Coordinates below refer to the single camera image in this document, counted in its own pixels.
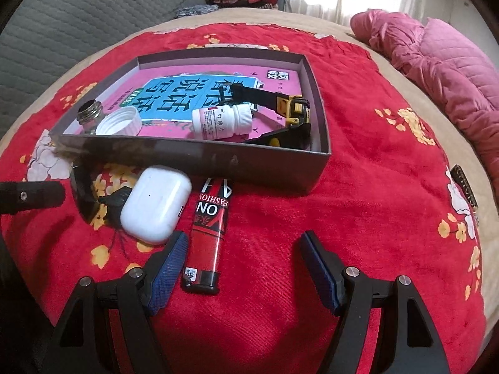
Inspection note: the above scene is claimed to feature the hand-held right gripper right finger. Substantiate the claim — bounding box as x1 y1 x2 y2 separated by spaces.
299 231 453 374

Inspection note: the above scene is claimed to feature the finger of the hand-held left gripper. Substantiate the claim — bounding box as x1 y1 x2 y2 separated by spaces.
0 181 66 216

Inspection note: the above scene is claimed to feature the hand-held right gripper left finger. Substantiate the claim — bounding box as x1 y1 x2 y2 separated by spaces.
35 231 190 374

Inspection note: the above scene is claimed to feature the red lighter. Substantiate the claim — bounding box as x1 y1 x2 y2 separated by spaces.
181 177 235 295

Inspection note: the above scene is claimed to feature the black clip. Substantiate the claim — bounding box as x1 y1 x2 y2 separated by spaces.
70 158 135 228

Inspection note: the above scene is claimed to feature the glass ink bottle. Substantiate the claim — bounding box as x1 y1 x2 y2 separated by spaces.
77 100 106 136

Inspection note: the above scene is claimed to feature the grey cardboard box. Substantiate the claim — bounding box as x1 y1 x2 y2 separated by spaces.
51 51 332 196

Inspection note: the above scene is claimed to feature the white bottle cap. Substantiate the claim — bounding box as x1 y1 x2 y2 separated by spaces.
95 108 142 136

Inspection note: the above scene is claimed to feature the white pill bottle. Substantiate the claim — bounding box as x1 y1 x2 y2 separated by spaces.
191 103 254 140

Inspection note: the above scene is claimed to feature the white earbuds case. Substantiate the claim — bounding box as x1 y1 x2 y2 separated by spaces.
120 165 192 245

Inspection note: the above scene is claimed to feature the red floral blanket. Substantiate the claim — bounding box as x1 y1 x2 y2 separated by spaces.
0 21 484 374

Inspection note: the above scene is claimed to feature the black piece with yellow dot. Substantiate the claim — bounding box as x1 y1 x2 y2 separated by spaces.
249 122 312 149

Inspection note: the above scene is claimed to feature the grey quilted sofa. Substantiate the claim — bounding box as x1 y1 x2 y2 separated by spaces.
0 0 205 137

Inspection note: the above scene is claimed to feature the beige bed sheet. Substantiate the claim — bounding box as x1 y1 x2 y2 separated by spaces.
0 6 499 332

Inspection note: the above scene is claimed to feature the pink book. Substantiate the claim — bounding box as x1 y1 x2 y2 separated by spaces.
99 64 303 141

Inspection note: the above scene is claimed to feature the blue patterned cloth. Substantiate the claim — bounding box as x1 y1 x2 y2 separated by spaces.
175 4 219 18

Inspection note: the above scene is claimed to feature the pink quilted jacket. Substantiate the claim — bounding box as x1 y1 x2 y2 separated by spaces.
350 9 499 203

